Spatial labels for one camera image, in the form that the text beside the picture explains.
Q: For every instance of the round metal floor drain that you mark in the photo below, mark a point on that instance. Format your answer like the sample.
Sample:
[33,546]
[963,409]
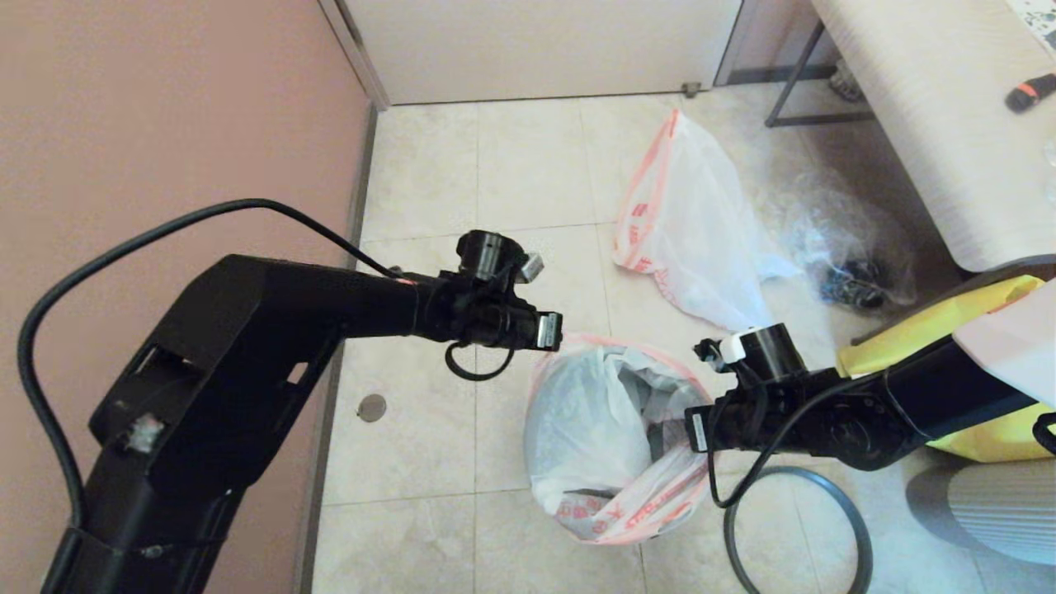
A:
[373,407]

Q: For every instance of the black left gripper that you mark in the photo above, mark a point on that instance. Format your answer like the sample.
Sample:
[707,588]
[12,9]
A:
[549,332]

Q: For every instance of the dark metal table frame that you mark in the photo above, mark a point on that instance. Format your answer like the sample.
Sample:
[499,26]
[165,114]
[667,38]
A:
[813,122]

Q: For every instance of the black round trash bin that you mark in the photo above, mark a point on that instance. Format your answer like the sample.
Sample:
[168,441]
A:
[664,441]

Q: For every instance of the clear crumpled plastic bag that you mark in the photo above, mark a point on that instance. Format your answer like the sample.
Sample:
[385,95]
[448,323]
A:
[833,235]

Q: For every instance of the black and orange marker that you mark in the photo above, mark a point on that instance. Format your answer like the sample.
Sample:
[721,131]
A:
[1030,92]

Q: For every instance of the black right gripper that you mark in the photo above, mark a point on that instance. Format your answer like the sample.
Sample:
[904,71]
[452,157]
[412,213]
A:
[703,429]

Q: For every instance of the black-white patterned paper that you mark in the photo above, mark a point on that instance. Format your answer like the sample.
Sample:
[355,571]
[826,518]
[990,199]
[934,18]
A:
[1041,15]

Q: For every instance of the yellow non-woven shopping bag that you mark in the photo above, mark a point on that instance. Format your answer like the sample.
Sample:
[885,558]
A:
[916,334]

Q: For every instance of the white ribbed bin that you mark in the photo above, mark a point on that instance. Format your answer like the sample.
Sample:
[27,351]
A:
[1006,511]

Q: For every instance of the light wood-grain table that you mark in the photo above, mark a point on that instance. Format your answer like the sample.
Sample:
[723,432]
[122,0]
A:
[924,124]

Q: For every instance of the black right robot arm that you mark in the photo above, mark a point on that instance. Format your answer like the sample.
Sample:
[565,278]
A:
[866,421]

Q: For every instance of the metal door stop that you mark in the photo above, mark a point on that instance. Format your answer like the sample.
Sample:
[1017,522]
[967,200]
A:
[691,89]

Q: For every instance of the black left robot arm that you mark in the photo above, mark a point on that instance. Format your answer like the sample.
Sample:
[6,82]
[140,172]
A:
[247,346]

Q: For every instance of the grey item under table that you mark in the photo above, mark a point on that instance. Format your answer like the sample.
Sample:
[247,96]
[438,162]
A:
[843,82]

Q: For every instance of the white door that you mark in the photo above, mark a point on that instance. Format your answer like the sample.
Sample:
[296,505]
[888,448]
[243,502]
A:
[536,49]

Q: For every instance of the dark cable bundle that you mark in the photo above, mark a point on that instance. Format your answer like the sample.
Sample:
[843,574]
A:
[854,289]

